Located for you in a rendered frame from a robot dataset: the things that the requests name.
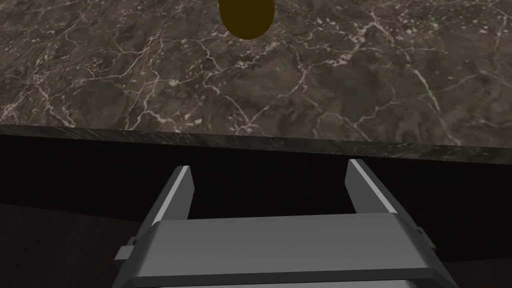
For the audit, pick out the dark yellow rounded object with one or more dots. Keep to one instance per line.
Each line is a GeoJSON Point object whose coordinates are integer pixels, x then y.
{"type": "Point", "coordinates": [246, 18]}

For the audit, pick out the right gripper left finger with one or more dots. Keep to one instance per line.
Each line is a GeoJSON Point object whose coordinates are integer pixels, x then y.
{"type": "Point", "coordinates": [176, 198]}

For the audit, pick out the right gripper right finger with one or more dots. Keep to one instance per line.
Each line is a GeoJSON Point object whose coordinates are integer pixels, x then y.
{"type": "Point", "coordinates": [368, 192]}

